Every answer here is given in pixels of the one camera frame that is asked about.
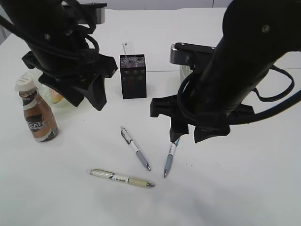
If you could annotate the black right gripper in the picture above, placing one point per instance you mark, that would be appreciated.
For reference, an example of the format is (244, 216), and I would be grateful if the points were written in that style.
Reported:
(211, 116)

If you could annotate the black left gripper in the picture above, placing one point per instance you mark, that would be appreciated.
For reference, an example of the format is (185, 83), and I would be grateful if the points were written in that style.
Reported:
(92, 67)

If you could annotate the sugared bread roll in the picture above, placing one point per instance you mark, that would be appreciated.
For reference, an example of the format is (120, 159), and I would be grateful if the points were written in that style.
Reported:
(55, 97)

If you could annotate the brown coffee bottle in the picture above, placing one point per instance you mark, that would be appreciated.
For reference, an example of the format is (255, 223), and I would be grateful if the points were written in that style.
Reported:
(37, 113)

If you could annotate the clear plastic ruler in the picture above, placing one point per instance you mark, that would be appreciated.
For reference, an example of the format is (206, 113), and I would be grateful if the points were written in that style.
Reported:
(128, 50)

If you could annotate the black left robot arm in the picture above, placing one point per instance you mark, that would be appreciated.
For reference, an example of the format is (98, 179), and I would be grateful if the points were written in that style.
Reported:
(59, 35)

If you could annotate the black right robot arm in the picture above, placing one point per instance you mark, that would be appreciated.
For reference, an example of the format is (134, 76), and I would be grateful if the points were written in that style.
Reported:
(256, 33)

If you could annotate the blue-grey pen right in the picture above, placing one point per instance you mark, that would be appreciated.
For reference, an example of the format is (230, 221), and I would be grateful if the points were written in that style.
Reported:
(170, 157)

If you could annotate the pale green wavy plate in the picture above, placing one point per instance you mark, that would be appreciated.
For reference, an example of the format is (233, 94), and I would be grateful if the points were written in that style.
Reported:
(44, 90)

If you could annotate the black mesh pen holder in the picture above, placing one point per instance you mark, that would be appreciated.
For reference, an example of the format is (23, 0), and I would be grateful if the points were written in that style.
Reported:
(133, 76)

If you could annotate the grey pen left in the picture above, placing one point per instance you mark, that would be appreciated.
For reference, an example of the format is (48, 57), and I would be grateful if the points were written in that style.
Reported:
(130, 141)

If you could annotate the grey-green woven plastic basket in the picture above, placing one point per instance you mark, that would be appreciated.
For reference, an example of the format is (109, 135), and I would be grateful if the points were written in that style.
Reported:
(185, 71)

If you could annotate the cream white pen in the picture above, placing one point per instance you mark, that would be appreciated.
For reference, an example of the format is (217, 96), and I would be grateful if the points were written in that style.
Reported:
(120, 178)

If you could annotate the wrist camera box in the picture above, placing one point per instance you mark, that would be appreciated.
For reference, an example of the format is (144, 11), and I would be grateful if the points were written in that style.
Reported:
(190, 54)
(95, 10)

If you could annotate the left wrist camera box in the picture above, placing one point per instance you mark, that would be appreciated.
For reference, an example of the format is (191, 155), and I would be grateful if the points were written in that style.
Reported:
(95, 10)

